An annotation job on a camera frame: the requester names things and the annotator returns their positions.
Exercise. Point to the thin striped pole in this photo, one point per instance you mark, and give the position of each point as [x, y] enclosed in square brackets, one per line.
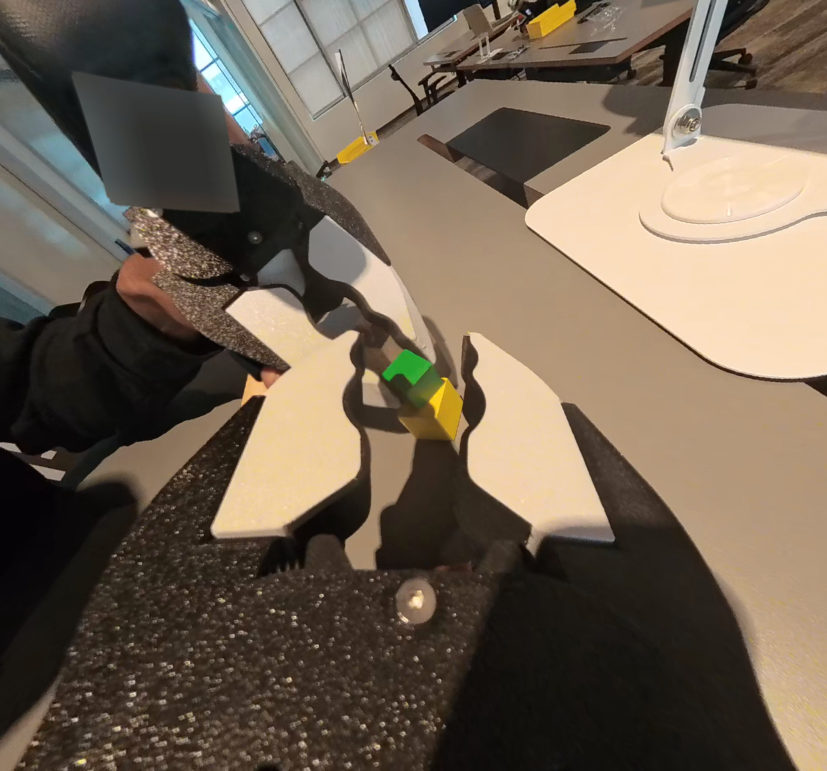
[354, 96]

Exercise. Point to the yellow wooden cube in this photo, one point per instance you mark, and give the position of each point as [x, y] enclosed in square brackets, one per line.
[439, 412]

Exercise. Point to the large brown wooden cube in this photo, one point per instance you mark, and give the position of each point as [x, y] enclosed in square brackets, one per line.
[252, 390]

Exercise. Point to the person's left forearm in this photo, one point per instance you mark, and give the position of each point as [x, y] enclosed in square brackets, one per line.
[77, 364]

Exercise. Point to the white laptop stand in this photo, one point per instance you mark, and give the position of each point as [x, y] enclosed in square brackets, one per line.
[478, 19]

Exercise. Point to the person's left hand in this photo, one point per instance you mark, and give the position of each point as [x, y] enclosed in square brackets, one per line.
[148, 299]

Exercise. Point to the green wooden cube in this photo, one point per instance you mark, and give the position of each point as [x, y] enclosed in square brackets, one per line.
[407, 367]

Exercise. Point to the black office chair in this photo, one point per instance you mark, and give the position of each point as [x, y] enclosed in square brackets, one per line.
[410, 90]

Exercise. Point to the black desk mat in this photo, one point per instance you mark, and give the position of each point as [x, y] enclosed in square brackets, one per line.
[523, 138]

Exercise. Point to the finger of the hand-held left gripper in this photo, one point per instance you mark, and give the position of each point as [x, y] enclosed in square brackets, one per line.
[381, 287]
[278, 322]

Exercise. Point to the grey office desk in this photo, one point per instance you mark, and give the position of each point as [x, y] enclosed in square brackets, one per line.
[646, 35]

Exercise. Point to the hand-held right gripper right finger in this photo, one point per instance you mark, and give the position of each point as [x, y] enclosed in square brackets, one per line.
[536, 454]

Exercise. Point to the person's black jacket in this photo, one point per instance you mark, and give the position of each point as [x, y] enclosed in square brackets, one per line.
[39, 558]

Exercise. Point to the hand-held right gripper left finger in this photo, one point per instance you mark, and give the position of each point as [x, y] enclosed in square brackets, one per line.
[297, 448]

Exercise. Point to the white document stand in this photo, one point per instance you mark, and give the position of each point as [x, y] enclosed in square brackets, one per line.
[646, 267]

